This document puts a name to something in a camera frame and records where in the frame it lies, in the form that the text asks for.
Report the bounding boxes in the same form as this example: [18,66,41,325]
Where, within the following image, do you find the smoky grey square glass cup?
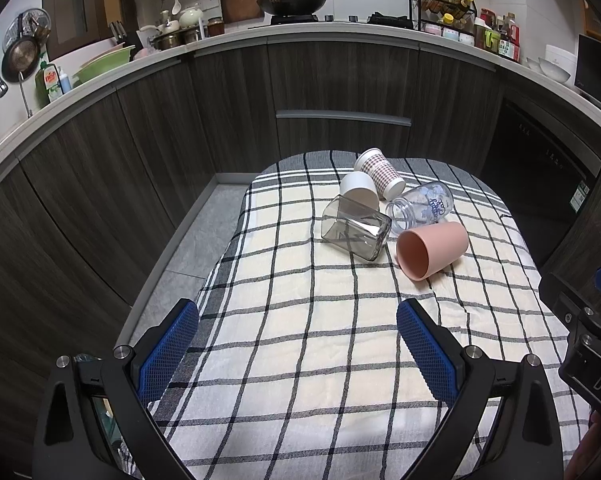
[321,195,391,261]

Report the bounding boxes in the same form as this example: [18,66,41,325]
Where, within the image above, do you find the pink plastic cup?
[396,222,468,282]

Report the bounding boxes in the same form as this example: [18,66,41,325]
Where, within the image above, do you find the brown patterned paper cup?
[353,148,405,200]

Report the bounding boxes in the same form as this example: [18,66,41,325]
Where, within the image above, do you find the white plastic cup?
[339,171,379,210]

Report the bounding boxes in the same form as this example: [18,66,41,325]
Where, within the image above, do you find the person's hand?
[564,411,601,479]

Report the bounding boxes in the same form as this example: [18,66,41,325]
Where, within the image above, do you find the clear glass with blue print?
[385,181,454,236]

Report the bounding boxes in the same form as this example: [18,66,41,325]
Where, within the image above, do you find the white bowls stack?
[526,58,570,84]

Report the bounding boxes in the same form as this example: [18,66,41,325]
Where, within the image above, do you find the black white checkered cloth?
[150,151,590,479]

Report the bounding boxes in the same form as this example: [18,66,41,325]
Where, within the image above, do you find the black spice rack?
[410,0,478,35]

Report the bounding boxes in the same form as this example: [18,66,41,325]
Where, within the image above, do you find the green dish soap bottle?
[35,61,64,108]

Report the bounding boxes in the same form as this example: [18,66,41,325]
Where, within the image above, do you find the green basin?
[74,46,134,84]

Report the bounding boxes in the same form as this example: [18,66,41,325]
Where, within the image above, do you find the hanging frying pan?
[1,10,40,84]

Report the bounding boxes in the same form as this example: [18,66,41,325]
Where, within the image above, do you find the white teapot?
[178,4,204,29]

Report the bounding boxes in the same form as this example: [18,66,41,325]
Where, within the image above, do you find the metal drawer handle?
[276,110,412,128]

